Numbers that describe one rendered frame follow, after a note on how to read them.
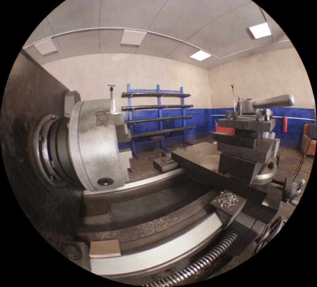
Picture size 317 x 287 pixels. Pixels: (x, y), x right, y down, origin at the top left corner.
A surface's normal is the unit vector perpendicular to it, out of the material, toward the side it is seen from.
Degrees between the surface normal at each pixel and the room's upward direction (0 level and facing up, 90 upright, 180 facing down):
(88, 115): 50
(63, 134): 56
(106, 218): 0
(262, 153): 90
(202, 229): 36
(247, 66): 90
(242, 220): 0
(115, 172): 103
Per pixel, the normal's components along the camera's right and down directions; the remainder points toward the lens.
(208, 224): 0.19, -0.76
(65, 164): 0.44, 0.27
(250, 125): -0.91, 0.11
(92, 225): -0.07, -0.99
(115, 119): 0.32, -0.48
